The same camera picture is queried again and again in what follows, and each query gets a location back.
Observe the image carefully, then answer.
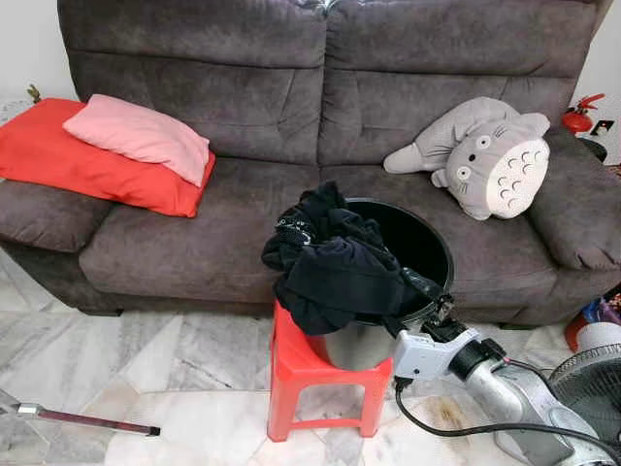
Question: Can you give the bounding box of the dark grey fabric sofa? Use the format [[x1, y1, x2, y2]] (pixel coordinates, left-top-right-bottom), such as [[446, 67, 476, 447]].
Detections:
[[0, 0, 621, 326]]

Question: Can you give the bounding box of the grey Totoro plush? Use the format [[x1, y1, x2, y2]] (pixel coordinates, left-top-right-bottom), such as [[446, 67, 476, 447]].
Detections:
[[383, 97, 551, 221]]

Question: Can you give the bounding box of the red fire extinguisher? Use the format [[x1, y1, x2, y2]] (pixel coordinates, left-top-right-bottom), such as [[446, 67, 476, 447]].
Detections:
[[561, 93, 605, 137]]

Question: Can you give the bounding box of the pink cushion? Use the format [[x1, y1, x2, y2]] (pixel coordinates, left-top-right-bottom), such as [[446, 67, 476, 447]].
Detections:
[[63, 94, 212, 188]]

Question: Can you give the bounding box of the red cushion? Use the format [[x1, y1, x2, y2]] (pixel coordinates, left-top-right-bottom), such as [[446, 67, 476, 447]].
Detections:
[[0, 97, 216, 218]]

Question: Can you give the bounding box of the colourful plastic bag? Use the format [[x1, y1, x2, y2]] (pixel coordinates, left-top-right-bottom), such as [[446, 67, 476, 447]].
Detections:
[[566, 286, 621, 352]]

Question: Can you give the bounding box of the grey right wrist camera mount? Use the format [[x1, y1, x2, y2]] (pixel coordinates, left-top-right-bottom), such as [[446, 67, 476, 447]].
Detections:
[[391, 327, 483, 383]]

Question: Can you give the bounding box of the black standing fan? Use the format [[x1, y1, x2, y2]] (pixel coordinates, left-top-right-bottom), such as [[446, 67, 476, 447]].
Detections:
[[548, 320, 621, 452]]

